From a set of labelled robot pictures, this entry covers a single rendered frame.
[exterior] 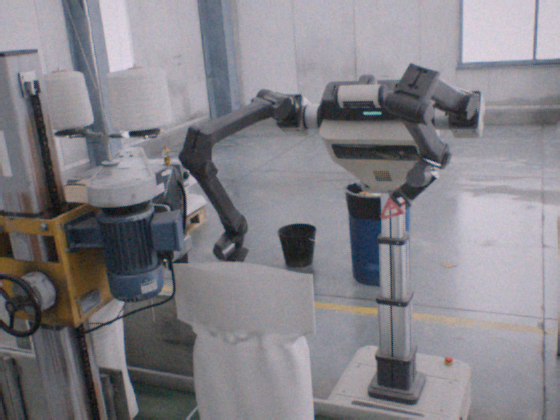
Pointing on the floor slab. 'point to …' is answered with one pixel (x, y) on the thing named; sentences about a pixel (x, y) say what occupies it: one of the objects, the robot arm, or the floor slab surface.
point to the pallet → (196, 219)
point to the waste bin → (366, 232)
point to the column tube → (53, 359)
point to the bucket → (298, 243)
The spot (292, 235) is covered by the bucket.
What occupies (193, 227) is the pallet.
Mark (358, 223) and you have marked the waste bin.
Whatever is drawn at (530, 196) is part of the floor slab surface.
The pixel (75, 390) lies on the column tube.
